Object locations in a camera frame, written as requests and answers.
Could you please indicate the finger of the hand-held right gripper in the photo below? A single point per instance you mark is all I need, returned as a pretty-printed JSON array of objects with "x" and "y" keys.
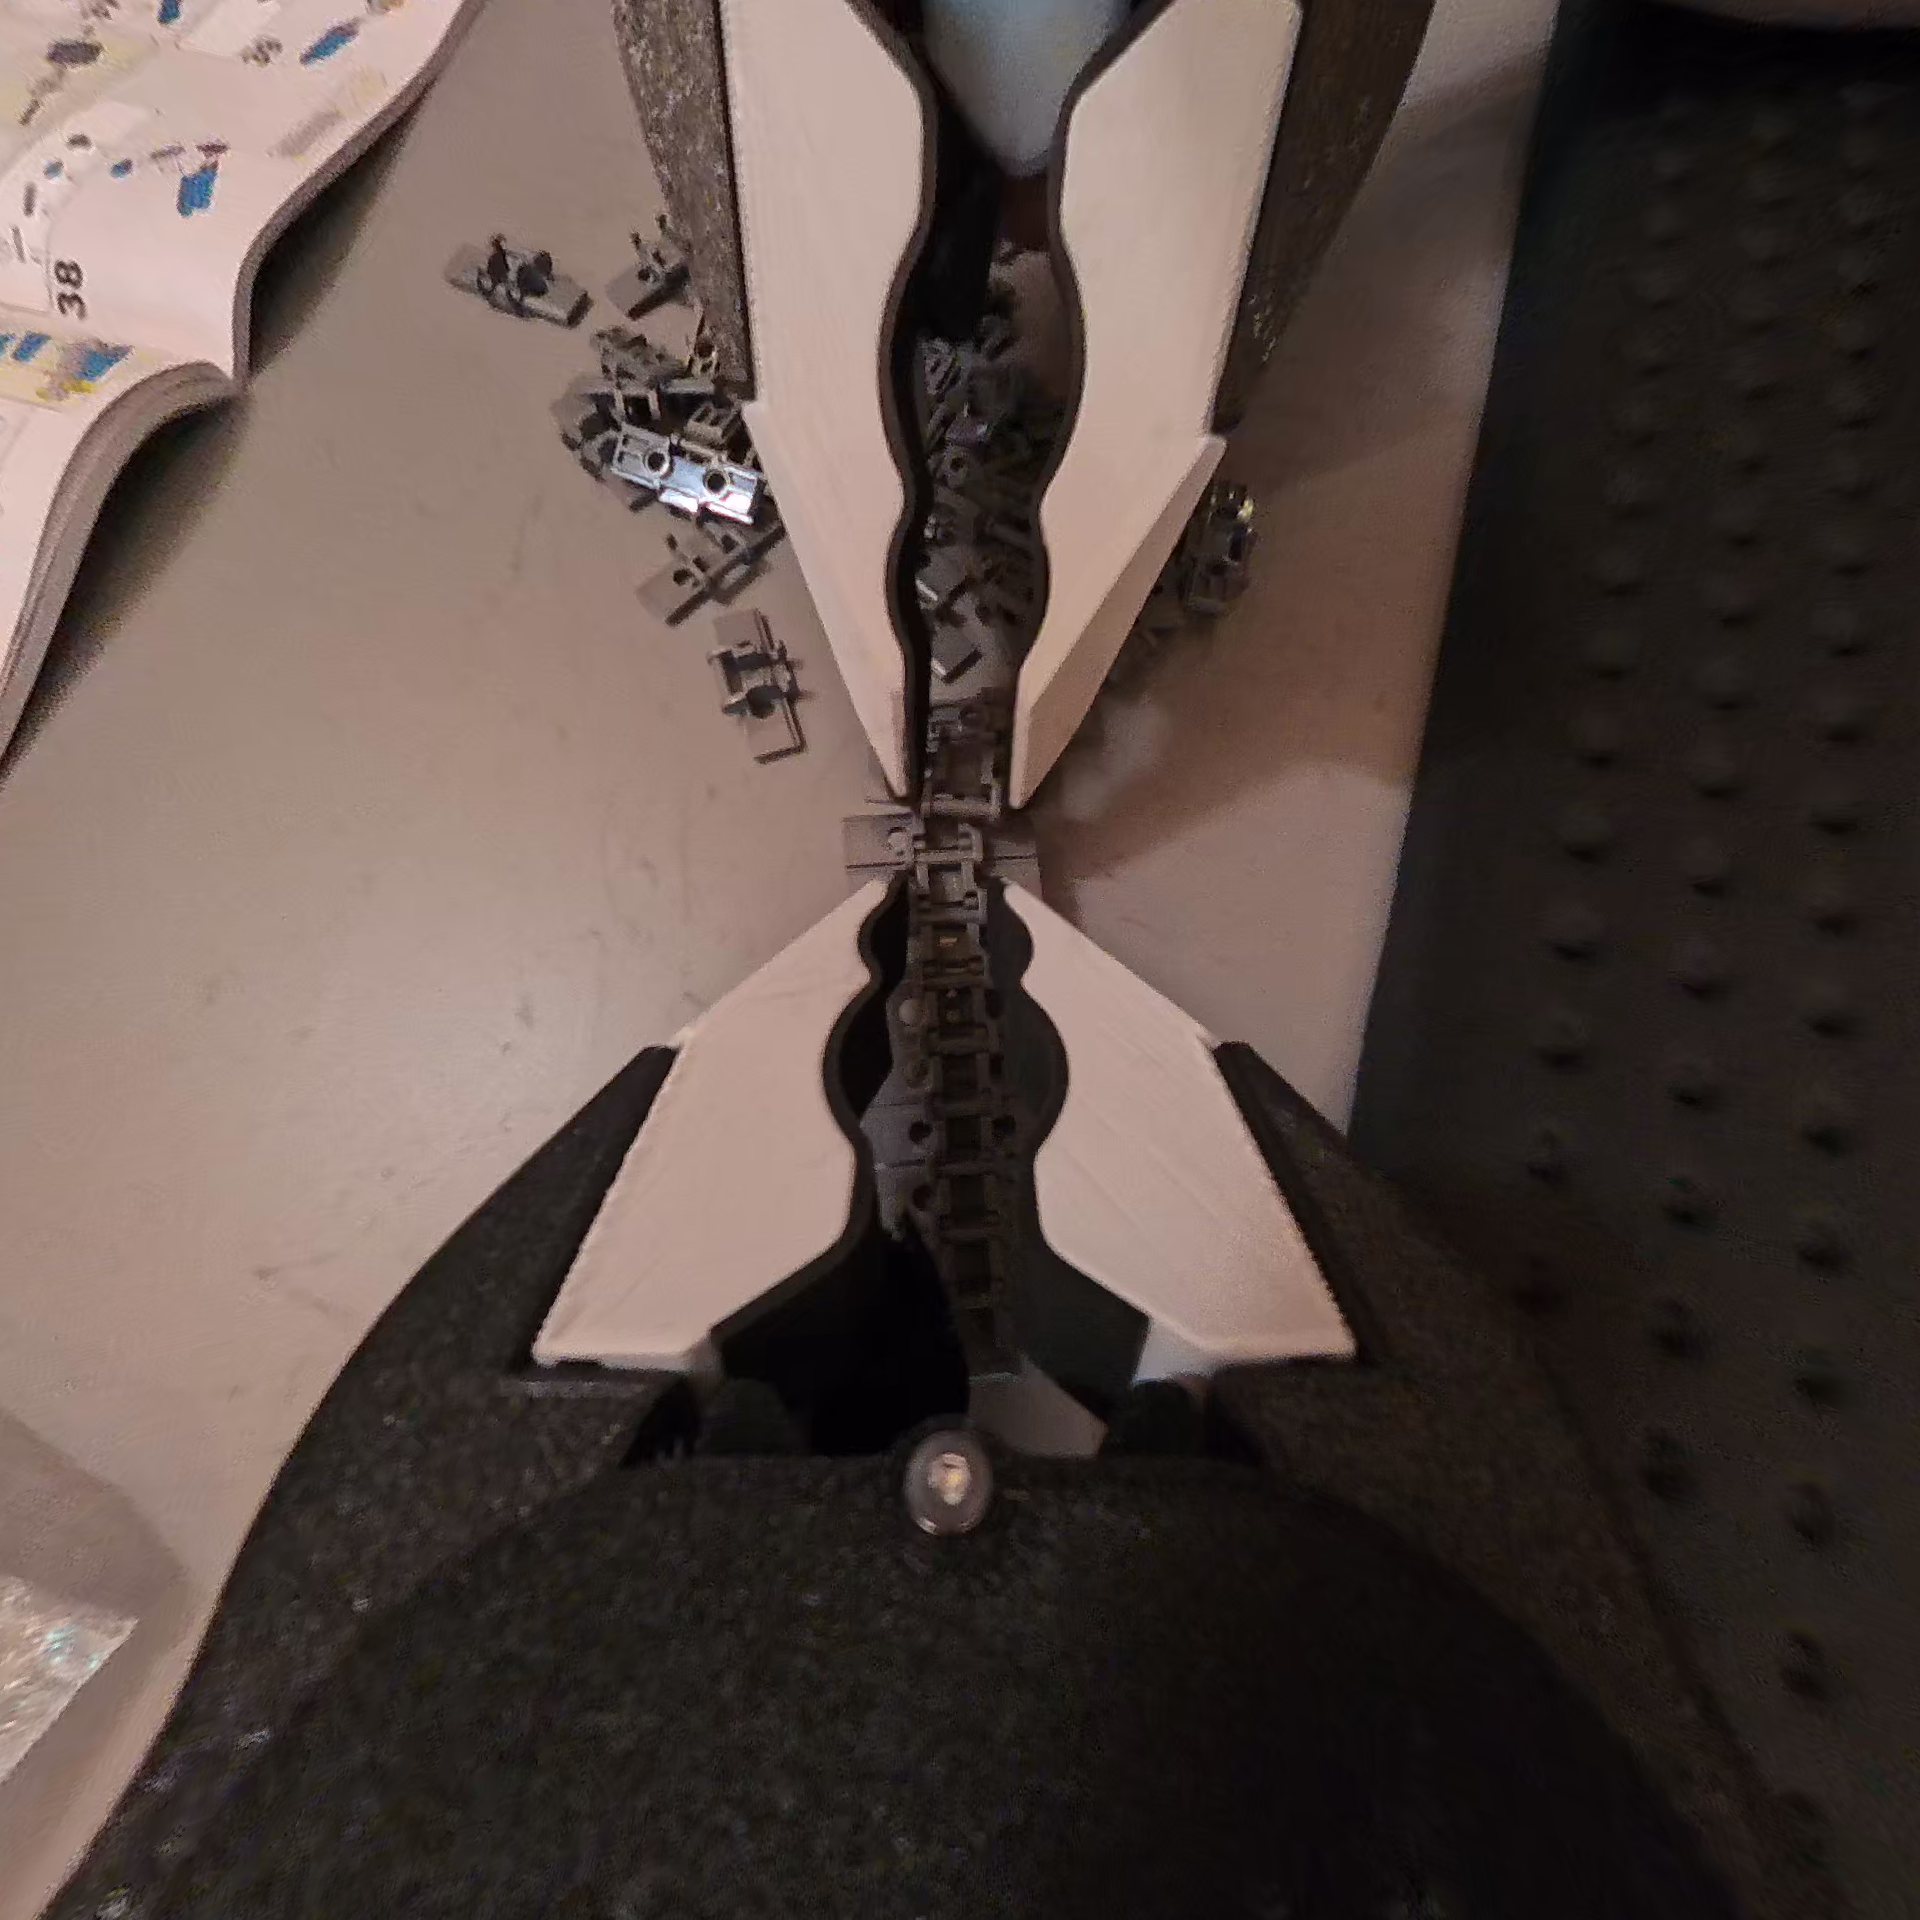
[
  {"x": 818, "y": 225},
  {"x": 1171, "y": 225}
]

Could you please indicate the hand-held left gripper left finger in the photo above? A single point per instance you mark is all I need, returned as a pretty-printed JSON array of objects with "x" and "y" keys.
[{"x": 720, "y": 1185}]

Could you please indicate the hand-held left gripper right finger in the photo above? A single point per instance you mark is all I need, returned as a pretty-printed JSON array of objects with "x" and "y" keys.
[{"x": 1185, "y": 1185}]

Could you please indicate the pile of grey track pieces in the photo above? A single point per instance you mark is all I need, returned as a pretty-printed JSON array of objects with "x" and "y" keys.
[{"x": 675, "y": 465}]

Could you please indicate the single grey track link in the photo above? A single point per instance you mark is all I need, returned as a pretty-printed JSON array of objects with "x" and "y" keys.
[{"x": 963, "y": 757}]

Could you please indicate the grey desk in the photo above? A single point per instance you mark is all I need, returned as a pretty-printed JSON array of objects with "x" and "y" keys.
[{"x": 375, "y": 1050}]

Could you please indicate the building instruction booklet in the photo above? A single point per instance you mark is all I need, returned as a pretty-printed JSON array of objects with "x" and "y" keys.
[{"x": 150, "y": 225}]

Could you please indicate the crumpled clear plastic bag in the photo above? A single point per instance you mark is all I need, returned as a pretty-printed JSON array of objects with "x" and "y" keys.
[{"x": 52, "y": 1665}]

